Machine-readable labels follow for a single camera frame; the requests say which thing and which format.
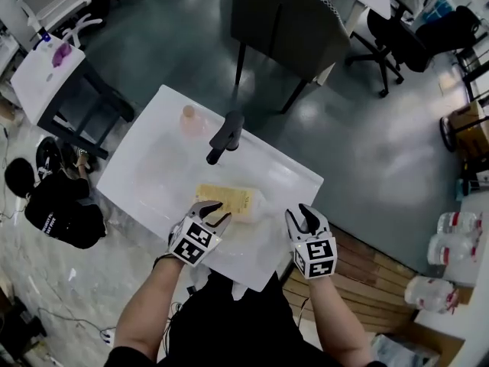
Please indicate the grey desk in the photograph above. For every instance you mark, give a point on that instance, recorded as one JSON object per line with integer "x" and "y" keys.
{"x": 91, "y": 105}

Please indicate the white power strip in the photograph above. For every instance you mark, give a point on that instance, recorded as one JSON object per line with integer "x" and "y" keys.
{"x": 107, "y": 336}

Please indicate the black office chair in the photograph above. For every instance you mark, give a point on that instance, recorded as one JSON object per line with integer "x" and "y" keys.
{"x": 401, "y": 40}

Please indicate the white side table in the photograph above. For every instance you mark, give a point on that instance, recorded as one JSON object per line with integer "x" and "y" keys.
{"x": 42, "y": 82}

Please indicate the person's left forearm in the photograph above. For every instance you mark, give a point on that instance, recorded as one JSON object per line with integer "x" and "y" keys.
{"x": 145, "y": 308}

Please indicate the black backpack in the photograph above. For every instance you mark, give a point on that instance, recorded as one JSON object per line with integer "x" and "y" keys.
{"x": 49, "y": 155}

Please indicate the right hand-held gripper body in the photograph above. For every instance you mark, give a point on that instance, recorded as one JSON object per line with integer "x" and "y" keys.
{"x": 317, "y": 254}

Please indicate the black faucet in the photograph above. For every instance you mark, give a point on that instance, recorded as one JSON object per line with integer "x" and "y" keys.
{"x": 229, "y": 132}

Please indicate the wooden slatted pallet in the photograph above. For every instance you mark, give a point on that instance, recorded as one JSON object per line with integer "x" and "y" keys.
{"x": 363, "y": 293}

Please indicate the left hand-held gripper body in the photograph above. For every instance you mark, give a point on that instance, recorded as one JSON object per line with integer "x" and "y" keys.
{"x": 193, "y": 243}

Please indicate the clear pump bottle yellow label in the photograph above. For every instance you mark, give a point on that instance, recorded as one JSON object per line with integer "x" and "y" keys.
{"x": 240, "y": 201}

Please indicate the white sink basin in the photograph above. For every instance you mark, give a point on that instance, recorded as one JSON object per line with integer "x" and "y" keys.
{"x": 153, "y": 174}

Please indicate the brown cardboard box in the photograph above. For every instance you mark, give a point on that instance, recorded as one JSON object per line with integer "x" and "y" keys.
{"x": 471, "y": 132}

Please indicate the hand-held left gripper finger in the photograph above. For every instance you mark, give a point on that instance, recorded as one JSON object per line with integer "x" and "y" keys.
{"x": 222, "y": 224}
{"x": 198, "y": 208}

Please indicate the white chair base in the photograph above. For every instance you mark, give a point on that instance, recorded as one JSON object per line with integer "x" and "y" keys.
{"x": 82, "y": 27}

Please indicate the person's right forearm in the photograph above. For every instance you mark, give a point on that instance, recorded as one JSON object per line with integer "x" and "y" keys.
{"x": 336, "y": 316}

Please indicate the grey upholstered chair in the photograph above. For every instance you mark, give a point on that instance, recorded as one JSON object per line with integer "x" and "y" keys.
{"x": 282, "y": 25}

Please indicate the black standing fan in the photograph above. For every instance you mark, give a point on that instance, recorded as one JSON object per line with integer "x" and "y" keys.
{"x": 447, "y": 134}

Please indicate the person's black shirt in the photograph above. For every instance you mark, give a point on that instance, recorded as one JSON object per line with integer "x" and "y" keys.
{"x": 237, "y": 327}

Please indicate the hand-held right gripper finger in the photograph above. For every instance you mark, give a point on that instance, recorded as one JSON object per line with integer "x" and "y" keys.
{"x": 294, "y": 229}
{"x": 317, "y": 222}

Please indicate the purple plastic item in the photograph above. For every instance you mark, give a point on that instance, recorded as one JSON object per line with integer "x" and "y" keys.
{"x": 61, "y": 56}

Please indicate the group of water bottles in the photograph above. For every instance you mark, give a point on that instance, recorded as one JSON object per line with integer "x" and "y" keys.
{"x": 470, "y": 319}

